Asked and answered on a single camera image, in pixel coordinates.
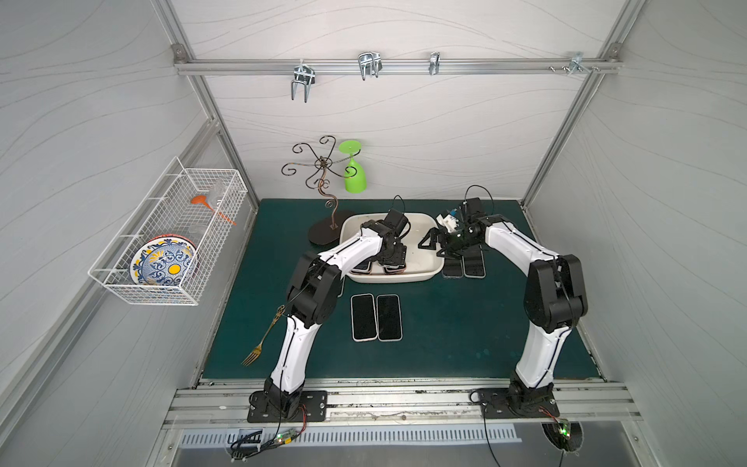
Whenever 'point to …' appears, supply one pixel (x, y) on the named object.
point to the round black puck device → (553, 433)
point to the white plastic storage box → (421, 264)
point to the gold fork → (257, 351)
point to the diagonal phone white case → (473, 262)
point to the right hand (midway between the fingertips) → (429, 247)
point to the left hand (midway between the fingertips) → (393, 257)
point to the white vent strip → (349, 436)
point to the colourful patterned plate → (162, 260)
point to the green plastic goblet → (355, 175)
